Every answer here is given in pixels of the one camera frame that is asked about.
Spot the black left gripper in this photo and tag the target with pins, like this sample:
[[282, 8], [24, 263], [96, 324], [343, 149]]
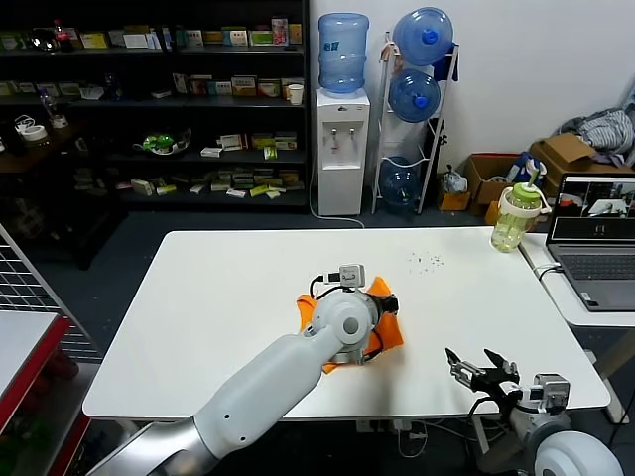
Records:
[[386, 303]]

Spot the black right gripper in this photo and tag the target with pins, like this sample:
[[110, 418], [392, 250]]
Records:
[[498, 386]]

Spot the orange t-shirt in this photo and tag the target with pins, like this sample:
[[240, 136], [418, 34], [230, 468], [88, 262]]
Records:
[[389, 332]]

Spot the pile of grey clothes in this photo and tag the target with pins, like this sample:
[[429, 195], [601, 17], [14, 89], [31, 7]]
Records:
[[603, 130]]

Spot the scattered dark crumbs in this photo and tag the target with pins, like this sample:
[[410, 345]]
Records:
[[421, 258]]

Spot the white side table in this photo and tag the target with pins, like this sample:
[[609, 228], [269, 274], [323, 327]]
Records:
[[560, 297]]

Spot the white power strip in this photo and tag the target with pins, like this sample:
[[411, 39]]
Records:
[[377, 426]]

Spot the small yellow cardboard box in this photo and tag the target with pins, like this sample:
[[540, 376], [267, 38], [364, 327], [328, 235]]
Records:
[[452, 202]]

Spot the small yellow carton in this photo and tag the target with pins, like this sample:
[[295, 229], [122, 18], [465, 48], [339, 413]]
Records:
[[493, 214]]

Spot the grey plastic bag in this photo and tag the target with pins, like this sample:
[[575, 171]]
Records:
[[454, 181]]

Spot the green lid drinking bottle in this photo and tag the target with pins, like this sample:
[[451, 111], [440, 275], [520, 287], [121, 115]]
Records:
[[512, 221]]

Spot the white water dispenser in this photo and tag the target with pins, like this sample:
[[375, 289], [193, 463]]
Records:
[[341, 158]]

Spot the grey laptop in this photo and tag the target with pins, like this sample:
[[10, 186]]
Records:
[[595, 266]]

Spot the open brown cardboard box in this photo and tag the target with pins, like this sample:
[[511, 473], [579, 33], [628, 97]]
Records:
[[477, 177]]

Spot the blue white bag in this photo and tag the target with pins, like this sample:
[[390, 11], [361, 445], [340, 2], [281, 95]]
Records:
[[519, 169]]

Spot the white red medicine box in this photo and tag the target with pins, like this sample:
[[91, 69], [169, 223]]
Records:
[[232, 142]]

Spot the white paper cup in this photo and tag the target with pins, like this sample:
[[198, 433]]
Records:
[[295, 95]]

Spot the large flat cardboard box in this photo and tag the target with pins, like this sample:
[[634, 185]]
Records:
[[559, 152]]

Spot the orange white medicine box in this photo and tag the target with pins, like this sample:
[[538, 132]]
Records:
[[268, 88]]

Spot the blue labelled water jug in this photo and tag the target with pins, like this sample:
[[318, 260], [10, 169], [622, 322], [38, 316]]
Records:
[[343, 53]]

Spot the bag of green items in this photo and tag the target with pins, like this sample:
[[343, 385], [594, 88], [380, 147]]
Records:
[[160, 142]]

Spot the tall pink print box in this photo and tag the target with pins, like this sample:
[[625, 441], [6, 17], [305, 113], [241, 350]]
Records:
[[280, 33]]

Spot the black shelf unit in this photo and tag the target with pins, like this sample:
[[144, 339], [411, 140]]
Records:
[[149, 106]]

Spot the dark blue bottle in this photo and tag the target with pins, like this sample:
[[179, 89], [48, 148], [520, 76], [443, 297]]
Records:
[[113, 87]]

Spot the plain white box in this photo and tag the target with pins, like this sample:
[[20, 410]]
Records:
[[136, 41]]

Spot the red edged white table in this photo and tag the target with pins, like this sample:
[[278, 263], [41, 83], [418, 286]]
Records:
[[25, 342]]

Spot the brown wooden table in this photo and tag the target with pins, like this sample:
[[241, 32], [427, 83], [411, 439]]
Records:
[[43, 148]]

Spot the white tape roll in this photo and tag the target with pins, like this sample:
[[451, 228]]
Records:
[[36, 134]]

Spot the clear plastic water bottle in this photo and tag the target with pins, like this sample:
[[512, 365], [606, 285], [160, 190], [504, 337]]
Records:
[[48, 105]]

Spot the yellow green box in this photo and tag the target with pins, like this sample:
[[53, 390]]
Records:
[[94, 40]]

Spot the cola bottle red cap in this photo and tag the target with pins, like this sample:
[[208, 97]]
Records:
[[65, 39]]

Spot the clear glass globe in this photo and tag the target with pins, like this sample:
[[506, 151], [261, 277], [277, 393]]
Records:
[[44, 39]]

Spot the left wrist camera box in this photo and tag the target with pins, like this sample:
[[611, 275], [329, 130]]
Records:
[[352, 276]]

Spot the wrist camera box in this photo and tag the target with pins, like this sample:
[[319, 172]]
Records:
[[550, 392], [352, 276]]

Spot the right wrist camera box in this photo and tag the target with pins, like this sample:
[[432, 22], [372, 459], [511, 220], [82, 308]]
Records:
[[550, 392]]

